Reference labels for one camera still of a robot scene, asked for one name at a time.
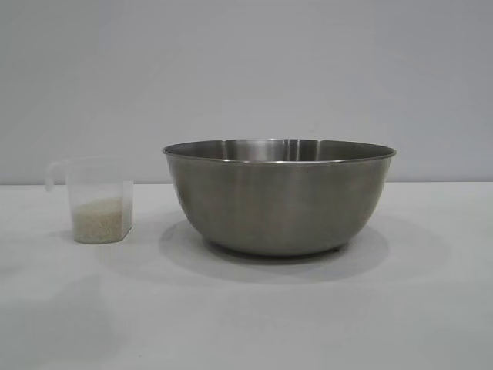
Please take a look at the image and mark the stainless steel mixing bowl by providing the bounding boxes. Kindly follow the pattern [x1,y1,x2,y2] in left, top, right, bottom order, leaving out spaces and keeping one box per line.
[161,137,397,258]

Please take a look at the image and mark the clear plastic measuring cup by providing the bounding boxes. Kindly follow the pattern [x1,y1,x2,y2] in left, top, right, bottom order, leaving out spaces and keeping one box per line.
[46,156,135,244]

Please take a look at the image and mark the white rice grains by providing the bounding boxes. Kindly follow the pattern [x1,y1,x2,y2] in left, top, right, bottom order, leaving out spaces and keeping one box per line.
[72,196,134,244]

